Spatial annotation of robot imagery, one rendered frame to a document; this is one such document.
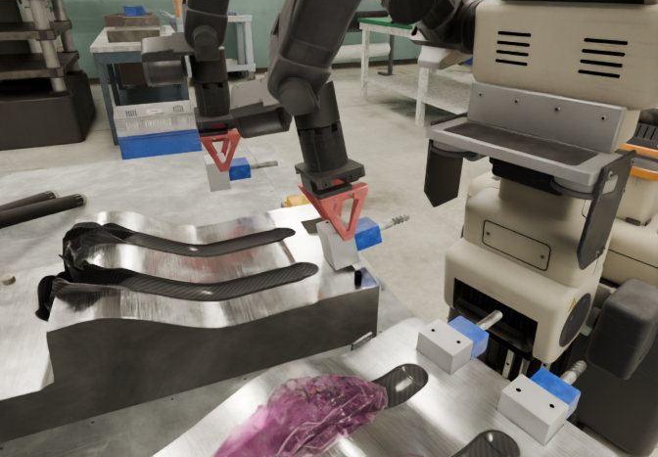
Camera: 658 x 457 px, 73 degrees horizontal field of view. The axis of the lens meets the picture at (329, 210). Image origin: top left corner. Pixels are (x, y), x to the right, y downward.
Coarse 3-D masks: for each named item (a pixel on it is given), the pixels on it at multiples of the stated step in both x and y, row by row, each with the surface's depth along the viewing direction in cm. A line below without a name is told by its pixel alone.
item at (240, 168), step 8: (208, 160) 79; (224, 160) 79; (232, 160) 82; (240, 160) 82; (272, 160) 84; (208, 168) 78; (216, 168) 79; (232, 168) 80; (240, 168) 80; (248, 168) 81; (256, 168) 83; (208, 176) 80; (216, 176) 79; (224, 176) 80; (232, 176) 80; (240, 176) 81; (248, 176) 82; (216, 184) 80; (224, 184) 80
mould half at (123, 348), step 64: (128, 256) 57; (256, 256) 65; (320, 256) 64; (0, 320) 56; (64, 320) 46; (128, 320) 47; (192, 320) 51; (256, 320) 53; (320, 320) 57; (0, 384) 47; (64, 384) 48; (128, 384) 50; (192, 384) 54
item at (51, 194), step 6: (42, 192) 98; (48, 192) 98; (54, 192) 99; (24, 198) 93; (30, 198) 94; (36, 198) 95; (42, 198) 96; (48, 198) 97; (54, 198) 99; (6, 204) 89; (12, 204) 89; (18, 204) 90; (24, 204) 92; (30, 204) 93; (0, 210) 86
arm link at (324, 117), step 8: (328, 80) 54; (328, 88) 53; (320, 96) 52; (328, 96) 53; (320, 104) 53; (328, 104) 53; (336, 104) 55; (280, 112) 55; (320, 112) 53; (328, 112) 53; (336, 112) 54; (288, 120) 56; (296, 120) 55; (304, 120) 54; (312, 120) 53; (320, 120) 53; (328, 120) 54; (336, 120) 55; (304, 128) 54; (312, 128) 55
